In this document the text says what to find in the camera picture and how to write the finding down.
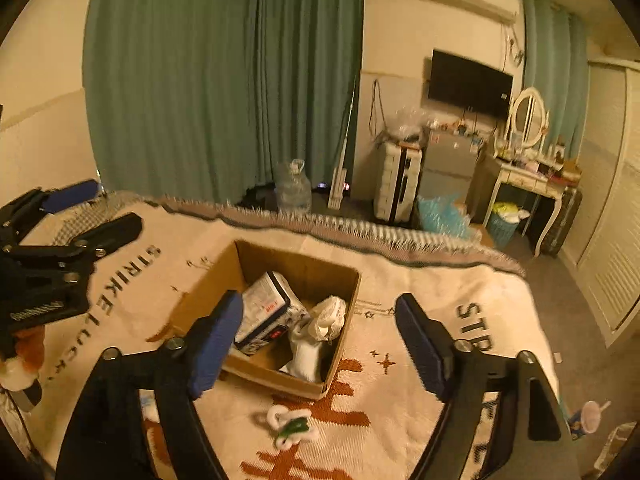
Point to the blue plastic bag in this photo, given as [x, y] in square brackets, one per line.
[440, 215]

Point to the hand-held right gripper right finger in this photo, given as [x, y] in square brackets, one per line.
[422, 355]

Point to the clear large water bottle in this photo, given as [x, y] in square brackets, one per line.
[292, 190]

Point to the black wall television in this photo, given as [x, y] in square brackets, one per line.
[470, 82]

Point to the white vanity table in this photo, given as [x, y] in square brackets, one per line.
[520, 175]

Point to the black bag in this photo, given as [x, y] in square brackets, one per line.
[257, 197]

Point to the cream printed blanket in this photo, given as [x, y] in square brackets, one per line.
[425, 280]

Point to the white sock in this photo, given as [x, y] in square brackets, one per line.
[307, 355]

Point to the white oval vanity mirror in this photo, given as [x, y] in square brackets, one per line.
[525, 110]

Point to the grey mini fridge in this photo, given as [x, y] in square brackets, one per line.
[447, 160]

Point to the clear plastic bag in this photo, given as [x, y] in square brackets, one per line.
[405, 122]

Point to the white mop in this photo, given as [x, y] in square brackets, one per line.
[337, 185]

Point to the light green curtain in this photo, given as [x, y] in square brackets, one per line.
[550, 60]

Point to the white suitcase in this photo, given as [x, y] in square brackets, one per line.
[390, 180]

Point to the dark green curtain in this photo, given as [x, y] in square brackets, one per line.
[200, 85]

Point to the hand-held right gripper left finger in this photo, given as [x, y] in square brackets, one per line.
[220, 345]

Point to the dark brown suitcase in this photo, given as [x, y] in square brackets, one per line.
[565, 220]

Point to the white lace cloth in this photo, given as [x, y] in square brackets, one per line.
[327, 317]

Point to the teal laundry basket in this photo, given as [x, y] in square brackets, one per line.
[502, 230]

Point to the white green small toy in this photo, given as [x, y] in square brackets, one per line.
[290, 430]

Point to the white tissue packet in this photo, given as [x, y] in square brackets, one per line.
[265, 305]

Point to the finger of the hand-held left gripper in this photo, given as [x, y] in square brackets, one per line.
[112, 234]
[70, 196]

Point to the orange plush toy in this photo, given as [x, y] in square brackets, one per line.
[30, 347]

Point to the brown cardboard box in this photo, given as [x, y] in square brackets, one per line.
[300, 270]

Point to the grey checked cloth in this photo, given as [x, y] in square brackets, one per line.
[85, 217]

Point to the plastic cup with straw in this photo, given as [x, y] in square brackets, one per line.
[587, 417]

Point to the white louvered wardrobe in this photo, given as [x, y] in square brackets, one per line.
[610, 185]

